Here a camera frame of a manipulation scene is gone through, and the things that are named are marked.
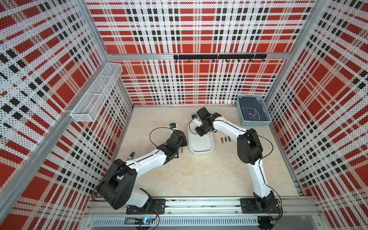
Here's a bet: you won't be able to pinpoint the white plastic storage tray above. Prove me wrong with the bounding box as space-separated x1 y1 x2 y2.
188 120 215 155

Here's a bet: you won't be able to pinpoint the batteries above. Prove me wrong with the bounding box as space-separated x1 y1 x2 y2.
128 152 135 160

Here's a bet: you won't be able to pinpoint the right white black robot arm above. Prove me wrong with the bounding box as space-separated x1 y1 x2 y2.
192 107 282 213

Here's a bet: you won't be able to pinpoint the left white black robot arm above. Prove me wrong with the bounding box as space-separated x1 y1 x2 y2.
94 129 187 214

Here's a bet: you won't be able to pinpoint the dark blue cloth in basket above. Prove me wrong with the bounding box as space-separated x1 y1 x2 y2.
238 97 268 121

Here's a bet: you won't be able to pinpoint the light blue plastic basket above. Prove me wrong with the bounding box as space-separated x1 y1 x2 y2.
236 94 272 127

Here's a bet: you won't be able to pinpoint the green circuit board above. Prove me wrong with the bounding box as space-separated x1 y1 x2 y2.
134 217 155 225

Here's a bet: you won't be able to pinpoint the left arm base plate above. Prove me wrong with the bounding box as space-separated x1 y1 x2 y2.
126 198 166 215

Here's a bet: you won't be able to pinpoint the black hook rail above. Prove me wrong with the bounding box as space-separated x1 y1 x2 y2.
173 54 267 60

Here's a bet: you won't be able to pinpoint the white wire mesh shelf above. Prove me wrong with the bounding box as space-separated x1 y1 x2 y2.
71 63 122 122

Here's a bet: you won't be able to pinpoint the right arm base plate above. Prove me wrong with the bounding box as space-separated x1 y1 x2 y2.
240 198 281 214

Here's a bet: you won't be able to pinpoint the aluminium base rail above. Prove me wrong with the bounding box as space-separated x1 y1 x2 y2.
80 196 328 230

